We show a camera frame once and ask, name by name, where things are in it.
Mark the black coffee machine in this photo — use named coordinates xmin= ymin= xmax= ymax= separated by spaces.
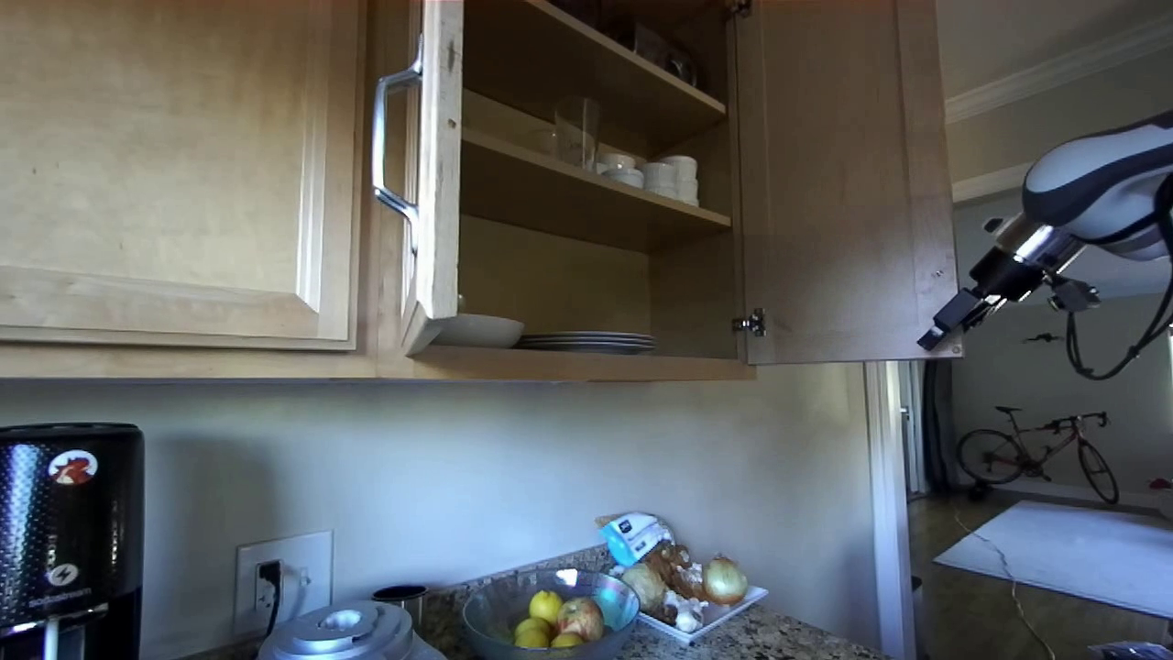
xmin=0 ymin=421 xmax=144 ymax=660

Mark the glass fruit bowl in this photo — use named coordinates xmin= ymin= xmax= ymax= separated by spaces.
xmin=463 ymin=565 xmax=642 ymax=660

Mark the bicycle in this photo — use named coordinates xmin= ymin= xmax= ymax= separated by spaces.
xmin=958 ymin=406 xmax=1118 ymax=506

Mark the stack of white bowls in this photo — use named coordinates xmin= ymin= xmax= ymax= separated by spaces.
xmin=647 ymin=154 xmax=700 ymax=207

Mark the wooden wall cupboard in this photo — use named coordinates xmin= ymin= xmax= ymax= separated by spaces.
xmin=0 ymin=0 xmax=780 ymax=383

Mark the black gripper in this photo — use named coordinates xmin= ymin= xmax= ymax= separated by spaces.
xmin=919 ymin=217 xmax=1077 ymax=354

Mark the adjacent wooden cupboard door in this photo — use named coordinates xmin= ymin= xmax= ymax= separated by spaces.
xmin=0 ymin=0 xmax=366 ymax=347

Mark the yellow lemon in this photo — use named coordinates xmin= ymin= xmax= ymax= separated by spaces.
xmin=527 ymin=592 xmax=565 ymax=624

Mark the stack of plates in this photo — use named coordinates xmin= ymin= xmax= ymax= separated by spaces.
xmin=520 ymin=330 xmax=654 ymax=355

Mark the metal right door handle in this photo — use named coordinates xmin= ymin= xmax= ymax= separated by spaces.
xmin=371 ymin=59 xmax=422 ymax=220

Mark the blue white food bag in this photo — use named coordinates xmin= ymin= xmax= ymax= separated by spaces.
xmin=600 ymin=509 xmax=670 ymax=569

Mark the white bowl bottom shelf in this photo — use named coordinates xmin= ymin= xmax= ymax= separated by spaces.
xmin=438 ymin=316 xmax=524 ymax=347

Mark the white floor mat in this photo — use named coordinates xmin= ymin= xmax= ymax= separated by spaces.
xmin=939 ymin=501 xmax=1173 ymax=620

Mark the white wall outlet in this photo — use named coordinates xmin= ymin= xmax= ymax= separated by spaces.
xmin=236 ymin=531 xmax=333 ymax=633

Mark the white cup on shelf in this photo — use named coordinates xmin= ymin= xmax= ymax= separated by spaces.
xmin=598 ymin=149 xmax=647 ymax=189

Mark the tray of onions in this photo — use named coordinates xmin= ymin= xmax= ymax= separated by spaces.
xmin=621 ymin=544 xmax=766 ymax=644

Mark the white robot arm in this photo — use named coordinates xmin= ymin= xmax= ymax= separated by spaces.
xmin=919 ymin=113 xmax=1173 ymax=354

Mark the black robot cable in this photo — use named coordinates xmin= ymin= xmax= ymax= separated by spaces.
xmin=1055 ymin=169 xmax=1173 ymax=387

